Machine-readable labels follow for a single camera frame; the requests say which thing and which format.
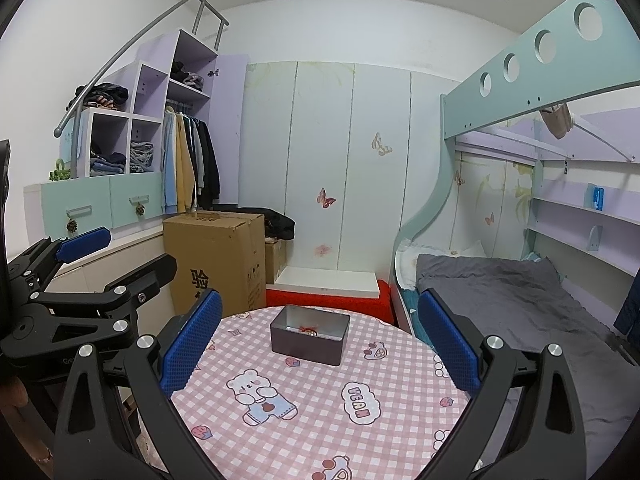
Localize small cardboard box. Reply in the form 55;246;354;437
264;237;287;285

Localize folded grey clothes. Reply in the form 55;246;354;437
129;140;155;174

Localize grey metal tin box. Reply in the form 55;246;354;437
270;304;351;367

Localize large cardboard box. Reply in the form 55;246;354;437
162;211;266;319

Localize lavender wall shelf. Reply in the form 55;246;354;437
526;194;640;282

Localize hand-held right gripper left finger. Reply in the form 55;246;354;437
52;287;223;480

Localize teal drawer unit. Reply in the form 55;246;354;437
40;172;166;235

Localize grey bed blanket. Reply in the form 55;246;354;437
414;253;640;480

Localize folded clothes in cubby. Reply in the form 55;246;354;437
169;60;207;92

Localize yellow hanging garment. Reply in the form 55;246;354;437
175;114;197;212

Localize white low platform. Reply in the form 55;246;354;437
274;266;379;297

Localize dark blue garment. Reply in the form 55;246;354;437
613;279;640;337

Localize beige hanging bag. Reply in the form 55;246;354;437
538;102;574;140

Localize white pillow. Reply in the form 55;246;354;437
396;241;487;292

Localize pink checked tablecloth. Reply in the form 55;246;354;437
167;305;474;480

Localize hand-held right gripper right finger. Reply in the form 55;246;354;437
417;287;588;480

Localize person's left hand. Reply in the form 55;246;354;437
0;375;29;412

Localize lavender stair cabinet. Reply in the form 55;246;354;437
59;29;249;211

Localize white wardrobe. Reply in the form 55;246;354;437
239;59;462;282

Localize dark clothes on cabinet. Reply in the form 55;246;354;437
75;82;130;110

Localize light blue hanging shirt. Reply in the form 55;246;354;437
161;109;179;214

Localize black bag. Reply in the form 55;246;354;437
220;203;297;242

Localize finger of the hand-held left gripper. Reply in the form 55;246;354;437
6;226;113;297
12;254;179;343

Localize folded blue jeans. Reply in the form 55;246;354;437
89;144;127;177

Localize teal bunk bed frame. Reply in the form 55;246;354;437
392;0;640;311

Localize grey metal handrail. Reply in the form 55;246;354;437
53;0;231;181

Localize black hanging jacket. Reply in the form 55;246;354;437
192;116;221;209

